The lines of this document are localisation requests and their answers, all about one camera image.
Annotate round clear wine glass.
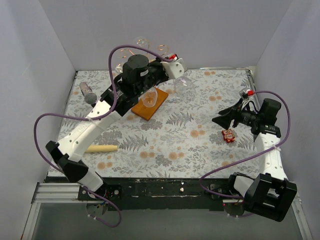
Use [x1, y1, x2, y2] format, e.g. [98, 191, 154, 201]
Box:
[114, 62, 124, 74]

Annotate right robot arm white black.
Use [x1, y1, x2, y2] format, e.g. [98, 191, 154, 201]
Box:
[212, 98, 297, 222]

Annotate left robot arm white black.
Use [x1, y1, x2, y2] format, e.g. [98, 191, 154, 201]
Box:
[45, 54, 184, 200]

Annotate red owl toy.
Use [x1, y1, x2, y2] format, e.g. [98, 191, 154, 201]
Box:
[221, 129, 235, 143]

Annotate floral patterned table mat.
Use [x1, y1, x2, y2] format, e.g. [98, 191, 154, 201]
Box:
[47, 69, 270, 179]

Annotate microphone on black stand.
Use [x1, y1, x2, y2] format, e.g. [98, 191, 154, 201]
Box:
[79, 82, 98, 105]

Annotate wooden pestle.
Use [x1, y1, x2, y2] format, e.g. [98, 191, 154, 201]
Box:
[85, 145, 118, 153]

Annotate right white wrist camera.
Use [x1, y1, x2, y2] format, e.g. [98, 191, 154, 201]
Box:
[239, 87, 255, 107]

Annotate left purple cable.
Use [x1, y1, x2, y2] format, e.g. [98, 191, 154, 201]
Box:
[33, 44, 171, 228]

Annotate gold wire wine glass rack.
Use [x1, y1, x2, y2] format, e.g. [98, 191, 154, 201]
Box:
[118, 44, 170, 122]

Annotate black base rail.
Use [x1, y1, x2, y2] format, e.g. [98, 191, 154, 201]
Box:
[72, 176, 241, 212]

